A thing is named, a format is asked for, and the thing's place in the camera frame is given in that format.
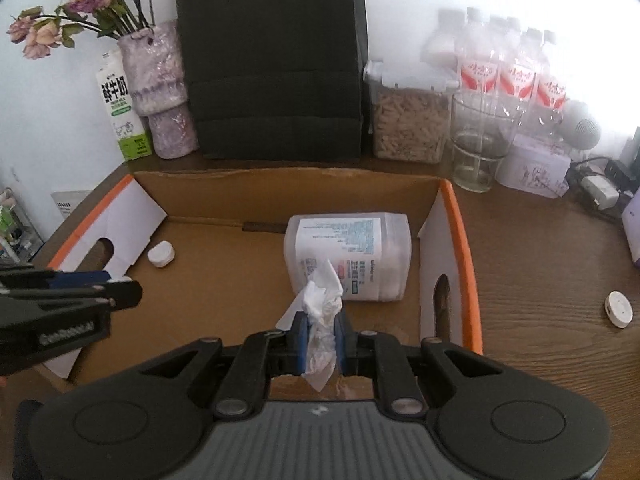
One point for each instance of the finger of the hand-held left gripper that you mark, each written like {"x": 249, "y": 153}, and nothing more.
{"x": 80, "y": 279}
{"x": 122, "y": 295}

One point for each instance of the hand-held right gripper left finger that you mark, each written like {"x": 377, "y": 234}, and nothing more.
{"x": 300, "y": 345}

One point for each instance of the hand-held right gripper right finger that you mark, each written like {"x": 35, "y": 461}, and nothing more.
{"x": 341, "y": 345}

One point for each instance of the white tissue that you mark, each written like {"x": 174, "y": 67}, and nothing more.
{"x": 322, "y": 305}

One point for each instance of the orange red cardboard box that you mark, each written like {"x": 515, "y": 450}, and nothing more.
{"x": 225, "y": 270}

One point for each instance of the wooden desktop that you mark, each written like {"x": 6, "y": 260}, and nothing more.
{"x": 540, "y": 270}

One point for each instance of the white jar lid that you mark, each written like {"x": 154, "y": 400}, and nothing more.
{"x": 161, "y": 255}

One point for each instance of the white printed card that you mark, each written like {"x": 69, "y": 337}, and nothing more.
{"x": 67, "y": 202}

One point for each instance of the white labelled plastic canister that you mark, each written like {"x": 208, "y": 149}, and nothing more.
{"x": 350, "y": 245}

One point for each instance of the green white milk carton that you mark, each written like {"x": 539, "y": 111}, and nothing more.
{"x": 120, "y": 110}

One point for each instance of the purple textured vase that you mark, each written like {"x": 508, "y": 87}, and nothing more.
{"x": 157, "y": 85}

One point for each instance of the clear food storage container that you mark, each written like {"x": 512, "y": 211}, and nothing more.
{"x": 407, "y": 120}

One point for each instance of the clear drinking glass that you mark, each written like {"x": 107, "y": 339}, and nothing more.
{"x": 482, "y": 150}

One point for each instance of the white floral tin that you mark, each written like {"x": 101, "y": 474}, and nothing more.
{"x": 532, "y": 167}

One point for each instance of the black paper bag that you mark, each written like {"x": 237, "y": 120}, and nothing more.
{"x": 270, "y": 60}

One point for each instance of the small white round device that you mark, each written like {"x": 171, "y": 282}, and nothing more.
{"x": 618, "y": 310}

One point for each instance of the purple tissue box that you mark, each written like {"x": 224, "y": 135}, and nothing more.
{"x": 633, "y": 232}

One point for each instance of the white round speaker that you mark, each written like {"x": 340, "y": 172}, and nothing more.
{"x": 582, "y": 127}

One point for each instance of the pack of water bottles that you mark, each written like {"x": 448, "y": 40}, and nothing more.
{"x": 515, "y": 70}

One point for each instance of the black power adapter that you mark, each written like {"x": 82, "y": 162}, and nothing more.
{"x": 619, "y": 172}

